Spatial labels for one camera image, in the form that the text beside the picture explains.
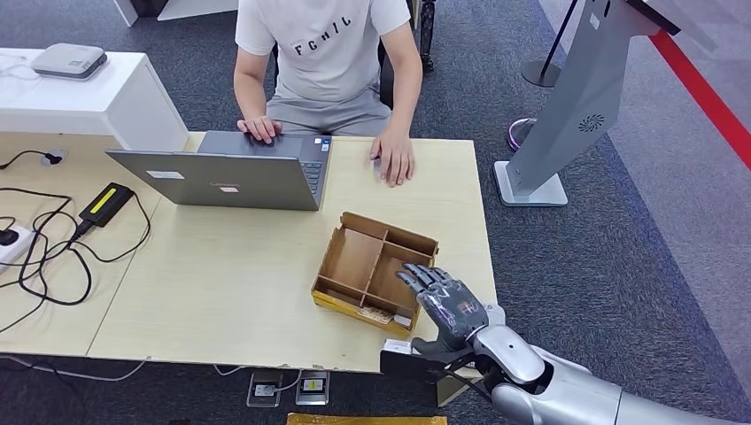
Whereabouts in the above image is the person's right hand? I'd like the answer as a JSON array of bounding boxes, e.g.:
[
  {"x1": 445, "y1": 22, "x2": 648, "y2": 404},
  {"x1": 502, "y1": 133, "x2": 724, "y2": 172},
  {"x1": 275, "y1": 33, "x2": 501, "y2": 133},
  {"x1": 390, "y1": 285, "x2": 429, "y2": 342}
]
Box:
[{"x1": 236, "y1": 116, "x2": 284, "y2": 145}]

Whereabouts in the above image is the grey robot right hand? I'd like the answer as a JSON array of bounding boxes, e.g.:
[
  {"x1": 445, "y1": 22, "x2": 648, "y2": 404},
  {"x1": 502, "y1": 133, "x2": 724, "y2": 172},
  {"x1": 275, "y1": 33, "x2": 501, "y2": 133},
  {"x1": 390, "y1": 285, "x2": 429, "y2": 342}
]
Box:
[{"x1": 396, "y1": 262, "x2": 491, "y2": 359}]

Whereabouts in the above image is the person's left hand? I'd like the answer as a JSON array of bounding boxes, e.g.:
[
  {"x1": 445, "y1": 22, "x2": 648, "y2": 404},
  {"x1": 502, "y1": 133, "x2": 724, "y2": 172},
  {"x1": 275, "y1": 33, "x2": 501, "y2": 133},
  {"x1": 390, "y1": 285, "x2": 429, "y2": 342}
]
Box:
[{"x1": 369, "y1": 131, "x2": 416, "y2": 188}]

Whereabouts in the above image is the grey card reader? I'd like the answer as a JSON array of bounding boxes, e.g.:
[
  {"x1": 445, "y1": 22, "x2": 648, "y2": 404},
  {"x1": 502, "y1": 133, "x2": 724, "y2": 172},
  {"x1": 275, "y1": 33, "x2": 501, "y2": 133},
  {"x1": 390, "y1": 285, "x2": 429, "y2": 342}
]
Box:
[{"x1": 481, "y1": 304, "x2": 507, "y2": 329}]

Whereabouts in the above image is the white room key card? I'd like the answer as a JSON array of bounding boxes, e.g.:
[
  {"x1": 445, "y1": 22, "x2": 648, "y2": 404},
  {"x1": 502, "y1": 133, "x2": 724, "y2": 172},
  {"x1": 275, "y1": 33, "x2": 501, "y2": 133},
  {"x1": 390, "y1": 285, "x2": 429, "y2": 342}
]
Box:
[{"x1": 359, "y1": 305, "x2": 414, "y2": 329}]

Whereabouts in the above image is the wooden compartment box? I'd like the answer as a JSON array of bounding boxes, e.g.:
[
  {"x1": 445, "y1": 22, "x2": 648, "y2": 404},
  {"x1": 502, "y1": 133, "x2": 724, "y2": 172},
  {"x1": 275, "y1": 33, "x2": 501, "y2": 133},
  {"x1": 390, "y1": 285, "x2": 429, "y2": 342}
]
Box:
[{"x1": 311, "y1": 211, "x2": 440, "y2": 338}]

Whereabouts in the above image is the person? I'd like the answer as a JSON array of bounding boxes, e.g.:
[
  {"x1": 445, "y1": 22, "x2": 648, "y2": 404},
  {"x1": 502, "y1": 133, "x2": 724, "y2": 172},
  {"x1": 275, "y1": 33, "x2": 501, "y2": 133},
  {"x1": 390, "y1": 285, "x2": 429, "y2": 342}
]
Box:
[{"x1": 232, "y1": 0, "x2": 423, "y2": 188}]

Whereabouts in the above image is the grey laptop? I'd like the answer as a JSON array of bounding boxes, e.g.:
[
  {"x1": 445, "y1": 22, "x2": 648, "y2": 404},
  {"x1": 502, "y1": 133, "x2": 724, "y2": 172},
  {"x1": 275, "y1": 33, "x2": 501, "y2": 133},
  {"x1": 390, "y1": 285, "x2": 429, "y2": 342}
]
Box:
[{"x1": 105, "y1": 129, "x2": 333, "y2": 213}]

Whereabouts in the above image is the beige desk leg panel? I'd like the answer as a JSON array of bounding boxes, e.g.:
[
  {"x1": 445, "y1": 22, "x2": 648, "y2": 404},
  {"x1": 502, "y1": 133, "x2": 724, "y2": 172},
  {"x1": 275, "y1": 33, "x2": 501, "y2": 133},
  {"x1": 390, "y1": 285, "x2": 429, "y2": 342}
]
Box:
[{"x1": 437, "y1": 378, "x2": 470, "y2": 407}]

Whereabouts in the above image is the black metal stand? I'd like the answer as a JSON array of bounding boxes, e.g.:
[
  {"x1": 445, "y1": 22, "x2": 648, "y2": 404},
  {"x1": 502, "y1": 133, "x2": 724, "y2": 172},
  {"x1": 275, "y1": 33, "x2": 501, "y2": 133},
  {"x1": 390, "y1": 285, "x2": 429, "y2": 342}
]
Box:
[{"x1": 410, "y1": 0, "x2": 437, "y2": 74}]

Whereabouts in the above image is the purple round base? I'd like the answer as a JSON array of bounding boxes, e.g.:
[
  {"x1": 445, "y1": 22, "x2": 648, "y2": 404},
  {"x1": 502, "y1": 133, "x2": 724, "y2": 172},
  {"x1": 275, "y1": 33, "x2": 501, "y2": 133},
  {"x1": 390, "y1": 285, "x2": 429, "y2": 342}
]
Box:
[{"x1": 507, "y1": 117, "x2": 538, "y2": 152}]

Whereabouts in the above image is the white furniture base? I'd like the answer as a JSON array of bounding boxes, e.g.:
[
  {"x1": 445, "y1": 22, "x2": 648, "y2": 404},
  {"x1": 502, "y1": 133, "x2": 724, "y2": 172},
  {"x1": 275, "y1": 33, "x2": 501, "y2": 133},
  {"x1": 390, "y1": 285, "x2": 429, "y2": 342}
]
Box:
[{"x1": 112, "y1": 0, "x2": 241, "y2": 27}]

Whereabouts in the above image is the yellow orange floor tape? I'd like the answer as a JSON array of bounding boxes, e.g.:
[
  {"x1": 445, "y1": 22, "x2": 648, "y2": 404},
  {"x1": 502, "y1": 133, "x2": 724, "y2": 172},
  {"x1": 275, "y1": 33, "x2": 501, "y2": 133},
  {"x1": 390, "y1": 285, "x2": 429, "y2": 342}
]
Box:
[{"x1": 287, "y1": 413, "x2": 450, "y2": 425}]

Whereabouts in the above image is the white cabinet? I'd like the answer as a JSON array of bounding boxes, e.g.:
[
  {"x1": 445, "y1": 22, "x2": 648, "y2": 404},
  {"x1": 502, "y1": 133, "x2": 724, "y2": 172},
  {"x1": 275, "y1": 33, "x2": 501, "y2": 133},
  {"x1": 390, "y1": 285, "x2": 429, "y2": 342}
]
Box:
[{"x1": 0, "y1": 48, "x2": 190, "y2": 152}]

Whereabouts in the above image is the floor socket with yellow label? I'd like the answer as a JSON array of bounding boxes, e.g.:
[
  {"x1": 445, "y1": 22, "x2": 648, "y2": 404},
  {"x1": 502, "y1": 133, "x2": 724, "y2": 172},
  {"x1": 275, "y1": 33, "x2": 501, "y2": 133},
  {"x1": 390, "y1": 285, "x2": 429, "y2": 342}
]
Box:
[{"x1": 295, "y1": 370, "x2": 331, "y2": 407}]

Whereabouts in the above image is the black power adapter yellow label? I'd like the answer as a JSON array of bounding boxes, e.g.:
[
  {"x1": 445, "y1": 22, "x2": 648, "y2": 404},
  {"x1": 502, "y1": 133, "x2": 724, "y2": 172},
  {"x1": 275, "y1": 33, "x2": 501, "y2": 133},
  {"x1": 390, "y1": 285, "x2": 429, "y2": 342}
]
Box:
[{"x1": 78, "y1": 182, "x2": 136, "y2": 228}]

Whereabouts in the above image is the grey flat device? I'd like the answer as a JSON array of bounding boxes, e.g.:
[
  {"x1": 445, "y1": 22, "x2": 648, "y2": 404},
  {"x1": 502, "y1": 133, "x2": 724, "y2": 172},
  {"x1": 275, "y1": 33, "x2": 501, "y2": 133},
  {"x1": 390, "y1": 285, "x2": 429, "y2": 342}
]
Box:
[{"x1": 30, "y1": 42, "x2": 109, "y2": 81}]

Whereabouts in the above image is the grey kiosk stand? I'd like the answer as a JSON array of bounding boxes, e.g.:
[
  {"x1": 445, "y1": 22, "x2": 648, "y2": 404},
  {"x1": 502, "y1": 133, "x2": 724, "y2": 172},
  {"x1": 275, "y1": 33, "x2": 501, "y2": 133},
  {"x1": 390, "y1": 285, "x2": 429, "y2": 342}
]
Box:
[{"x1": 493, "y1": 0, "x2": 720, "y2": 208}]

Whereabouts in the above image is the floor socket with white plug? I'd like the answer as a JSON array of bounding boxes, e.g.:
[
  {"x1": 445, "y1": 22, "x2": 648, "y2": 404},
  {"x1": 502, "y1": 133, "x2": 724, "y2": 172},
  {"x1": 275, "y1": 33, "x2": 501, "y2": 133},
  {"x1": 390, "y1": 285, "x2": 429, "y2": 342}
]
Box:
[{"x1": 246, "y1": 369, "x2": 284, "y2": 409}]

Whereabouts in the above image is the white power strip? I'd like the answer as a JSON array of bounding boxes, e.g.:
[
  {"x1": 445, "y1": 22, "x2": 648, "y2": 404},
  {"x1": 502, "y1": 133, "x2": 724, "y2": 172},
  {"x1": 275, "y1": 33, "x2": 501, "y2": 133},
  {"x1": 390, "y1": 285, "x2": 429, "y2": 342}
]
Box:
[{"x1": 0, "y1": 223, "x2": 35, "y2": 274}]

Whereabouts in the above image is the thin black adapter cable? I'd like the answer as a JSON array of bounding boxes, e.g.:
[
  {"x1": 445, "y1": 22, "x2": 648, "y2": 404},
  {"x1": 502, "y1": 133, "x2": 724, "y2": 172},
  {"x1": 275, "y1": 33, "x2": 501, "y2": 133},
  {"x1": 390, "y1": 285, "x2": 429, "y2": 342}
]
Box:
[{"x1": 0, "y1": 190, "x2": 153, "y2": 335}]

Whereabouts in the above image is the black stanchion post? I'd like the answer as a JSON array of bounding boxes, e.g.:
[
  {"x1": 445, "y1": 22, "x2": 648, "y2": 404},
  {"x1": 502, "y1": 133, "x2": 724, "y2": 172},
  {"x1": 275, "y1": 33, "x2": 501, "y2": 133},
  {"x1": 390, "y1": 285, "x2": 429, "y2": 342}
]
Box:
[{"x1": 521, "y1": 0, "x2": 584, "y2": 89}]

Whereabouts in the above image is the thick black power cable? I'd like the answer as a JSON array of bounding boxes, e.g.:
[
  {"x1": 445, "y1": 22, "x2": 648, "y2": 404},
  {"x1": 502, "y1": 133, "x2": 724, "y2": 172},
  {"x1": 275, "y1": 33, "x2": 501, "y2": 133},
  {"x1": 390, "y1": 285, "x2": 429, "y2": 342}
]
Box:
[{"x1": 0, "y1": 186, "x2": 94, "y2": 306}]

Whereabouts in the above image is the black cable with plug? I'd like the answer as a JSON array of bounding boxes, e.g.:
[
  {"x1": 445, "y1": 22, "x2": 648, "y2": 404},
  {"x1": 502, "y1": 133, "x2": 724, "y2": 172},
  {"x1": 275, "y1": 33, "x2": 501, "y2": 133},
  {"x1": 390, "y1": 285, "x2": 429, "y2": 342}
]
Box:
[{"x1": 0, "y1": 149, "x2": 64, "y2": 171}]

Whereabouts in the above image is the white floor cable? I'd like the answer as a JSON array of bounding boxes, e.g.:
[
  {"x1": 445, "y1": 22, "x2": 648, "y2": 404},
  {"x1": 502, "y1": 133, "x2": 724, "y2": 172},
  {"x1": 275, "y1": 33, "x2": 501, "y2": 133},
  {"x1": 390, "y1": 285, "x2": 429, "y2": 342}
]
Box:
[{"x1": 0, "y1": 351, "x2": 152, "y2": 383}]

